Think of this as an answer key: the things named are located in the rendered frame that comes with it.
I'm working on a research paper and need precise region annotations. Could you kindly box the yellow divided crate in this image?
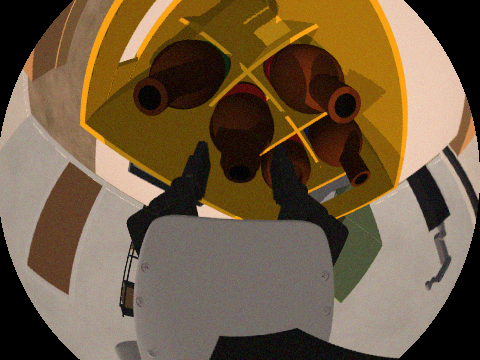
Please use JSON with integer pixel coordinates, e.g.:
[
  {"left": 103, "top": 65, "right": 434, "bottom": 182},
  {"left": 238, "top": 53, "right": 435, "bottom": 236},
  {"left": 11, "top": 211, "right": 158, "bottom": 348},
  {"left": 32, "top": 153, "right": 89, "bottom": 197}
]
[{"left": 80, "top": 0, "right": 408, "bottom": 220}]

